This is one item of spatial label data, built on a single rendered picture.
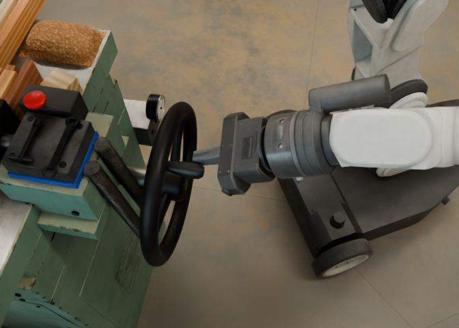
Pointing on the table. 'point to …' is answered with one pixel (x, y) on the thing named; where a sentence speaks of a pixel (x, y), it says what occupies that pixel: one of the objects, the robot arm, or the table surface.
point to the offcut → (61, 80)
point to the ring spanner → (60, 147)
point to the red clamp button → (35, 100)
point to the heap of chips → (63, 42)
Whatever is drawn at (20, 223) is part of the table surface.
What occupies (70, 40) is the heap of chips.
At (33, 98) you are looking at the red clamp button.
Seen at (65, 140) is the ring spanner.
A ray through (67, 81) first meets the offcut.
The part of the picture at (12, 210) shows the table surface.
